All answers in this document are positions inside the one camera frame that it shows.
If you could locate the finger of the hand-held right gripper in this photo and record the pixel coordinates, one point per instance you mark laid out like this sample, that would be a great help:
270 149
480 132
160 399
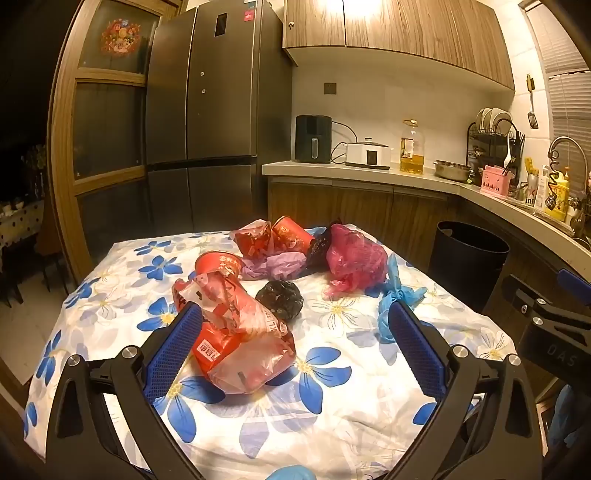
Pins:
519 290
572 279

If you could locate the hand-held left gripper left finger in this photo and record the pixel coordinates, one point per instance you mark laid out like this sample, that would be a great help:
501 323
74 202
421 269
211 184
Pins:
171 355

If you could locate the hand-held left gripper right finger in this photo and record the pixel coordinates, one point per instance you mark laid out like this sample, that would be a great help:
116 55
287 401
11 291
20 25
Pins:
415 355

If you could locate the blue nitrile glove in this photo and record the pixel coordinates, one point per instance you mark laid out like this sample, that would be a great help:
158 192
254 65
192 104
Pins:
399 295

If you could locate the black trash bin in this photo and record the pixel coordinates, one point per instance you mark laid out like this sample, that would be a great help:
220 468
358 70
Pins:
461 267

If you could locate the clear red-print plastic bag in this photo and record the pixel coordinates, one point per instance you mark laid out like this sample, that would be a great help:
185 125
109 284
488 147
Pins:
258 350

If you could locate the pink-red plastic bag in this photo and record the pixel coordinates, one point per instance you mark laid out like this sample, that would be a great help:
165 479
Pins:
355 258

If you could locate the purple plastic bag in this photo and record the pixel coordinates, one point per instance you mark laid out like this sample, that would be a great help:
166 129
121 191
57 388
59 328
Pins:
272 267

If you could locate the black plastic bag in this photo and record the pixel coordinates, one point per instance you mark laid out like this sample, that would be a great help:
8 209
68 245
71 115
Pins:
319 251

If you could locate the person's right hand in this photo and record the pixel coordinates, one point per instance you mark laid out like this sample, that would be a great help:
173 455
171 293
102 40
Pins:
561 415

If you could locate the person's left hand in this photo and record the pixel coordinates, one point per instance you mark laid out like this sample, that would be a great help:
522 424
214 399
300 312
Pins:
290 474

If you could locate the yellow detergent bottle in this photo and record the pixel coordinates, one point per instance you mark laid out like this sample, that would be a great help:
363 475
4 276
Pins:
558 198

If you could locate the blue floral tablecloth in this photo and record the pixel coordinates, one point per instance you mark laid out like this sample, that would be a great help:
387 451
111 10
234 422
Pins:
346 401

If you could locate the printed metal can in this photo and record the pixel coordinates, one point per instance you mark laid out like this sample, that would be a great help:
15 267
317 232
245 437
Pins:
531 194

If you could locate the white bottle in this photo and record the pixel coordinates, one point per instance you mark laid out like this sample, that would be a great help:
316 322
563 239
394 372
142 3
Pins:
544 184

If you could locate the pink utensil holder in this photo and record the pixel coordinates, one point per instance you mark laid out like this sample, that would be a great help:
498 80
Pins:
494 182

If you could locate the yellow brush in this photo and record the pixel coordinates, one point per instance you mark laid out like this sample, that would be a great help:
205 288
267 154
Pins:
531 166

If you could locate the black crumpled bag ball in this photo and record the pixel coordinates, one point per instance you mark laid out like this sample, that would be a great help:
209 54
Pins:
279 300

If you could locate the white spoon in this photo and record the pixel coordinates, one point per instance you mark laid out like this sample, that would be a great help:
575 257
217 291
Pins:
509 157

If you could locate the metal bowl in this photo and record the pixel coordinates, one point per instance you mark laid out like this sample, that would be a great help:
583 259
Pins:
450 170

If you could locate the metal faucet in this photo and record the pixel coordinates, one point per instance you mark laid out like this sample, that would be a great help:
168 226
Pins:
561 141

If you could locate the crumpled red plastic bag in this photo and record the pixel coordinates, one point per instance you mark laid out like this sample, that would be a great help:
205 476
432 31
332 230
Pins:
251 240

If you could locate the black dish rack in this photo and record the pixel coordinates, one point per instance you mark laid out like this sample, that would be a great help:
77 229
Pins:
485 134

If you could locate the hanging metal spatula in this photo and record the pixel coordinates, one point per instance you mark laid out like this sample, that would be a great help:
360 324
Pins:
532 120

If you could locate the cooking oil bottle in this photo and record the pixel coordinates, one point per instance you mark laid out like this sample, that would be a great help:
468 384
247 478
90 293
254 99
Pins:
411 161

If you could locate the white plate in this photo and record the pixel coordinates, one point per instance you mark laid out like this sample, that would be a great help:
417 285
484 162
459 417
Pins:
501 117
481 117

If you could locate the window blinds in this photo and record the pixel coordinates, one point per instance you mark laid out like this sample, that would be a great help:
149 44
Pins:
568 92

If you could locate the dotted cloth dining table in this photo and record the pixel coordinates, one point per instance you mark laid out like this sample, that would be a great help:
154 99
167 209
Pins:
18 226

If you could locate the white electric cooker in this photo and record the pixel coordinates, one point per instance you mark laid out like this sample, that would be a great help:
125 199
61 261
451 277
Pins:
369 154

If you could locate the kitchen counter with wooden cabinets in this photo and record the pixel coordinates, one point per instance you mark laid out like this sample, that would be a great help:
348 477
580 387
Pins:
323 170

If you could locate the wooden glass-panel door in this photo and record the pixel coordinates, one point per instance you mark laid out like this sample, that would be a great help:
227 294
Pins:
64 138

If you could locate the grey refrigerator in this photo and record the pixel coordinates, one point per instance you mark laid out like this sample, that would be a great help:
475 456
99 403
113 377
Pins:
207 115

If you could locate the black air fryer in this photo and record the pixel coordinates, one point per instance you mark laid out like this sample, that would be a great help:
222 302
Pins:
314 134

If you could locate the wooden upper cabinet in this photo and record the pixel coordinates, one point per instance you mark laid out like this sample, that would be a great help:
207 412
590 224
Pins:
392 27

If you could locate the red round door decoration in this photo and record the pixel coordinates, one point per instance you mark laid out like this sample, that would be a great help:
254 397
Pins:
122 37

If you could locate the dark wall socket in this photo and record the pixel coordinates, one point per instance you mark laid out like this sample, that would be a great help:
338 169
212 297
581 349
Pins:
330 88

